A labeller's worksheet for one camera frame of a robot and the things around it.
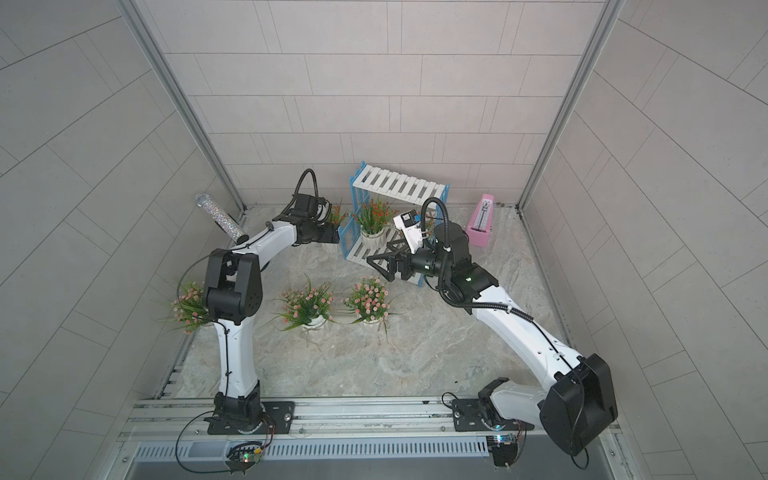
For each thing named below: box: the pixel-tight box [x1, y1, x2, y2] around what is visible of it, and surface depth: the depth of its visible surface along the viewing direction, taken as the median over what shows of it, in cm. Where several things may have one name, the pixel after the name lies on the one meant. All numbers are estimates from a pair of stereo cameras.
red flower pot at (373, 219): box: [352, 199, 398, 250], surface depth 96 cm
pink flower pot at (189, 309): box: [170, 281, 211, 335], surface depth 76 cm
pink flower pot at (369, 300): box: [342, 276, 404, 325], surface depth 77 cm
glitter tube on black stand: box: [195, 192, 249, 243], surface depth 85 cm
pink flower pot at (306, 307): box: [270, 272, 339, 331], surface depth 79 cm
